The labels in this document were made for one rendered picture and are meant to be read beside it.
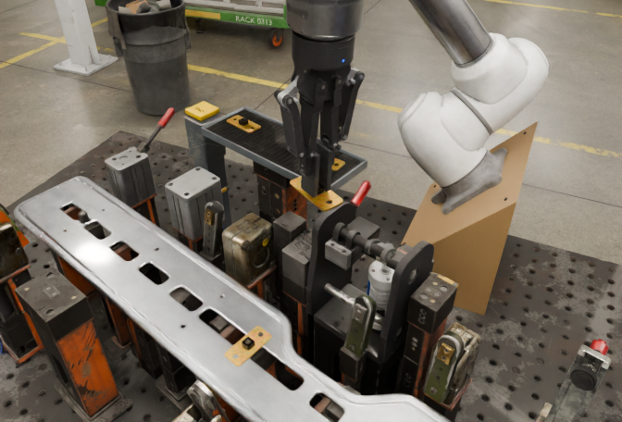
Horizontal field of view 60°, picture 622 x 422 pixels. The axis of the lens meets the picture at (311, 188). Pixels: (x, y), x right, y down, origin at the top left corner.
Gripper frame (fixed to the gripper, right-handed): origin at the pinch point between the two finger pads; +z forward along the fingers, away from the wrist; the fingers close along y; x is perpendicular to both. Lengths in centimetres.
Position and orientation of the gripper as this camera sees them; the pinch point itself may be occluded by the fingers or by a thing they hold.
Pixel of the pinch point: (317, 169)
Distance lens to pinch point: 75.3
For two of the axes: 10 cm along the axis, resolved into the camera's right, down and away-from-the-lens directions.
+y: -7.8, 3.6, -5.1
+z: -0.3, 7.9, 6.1
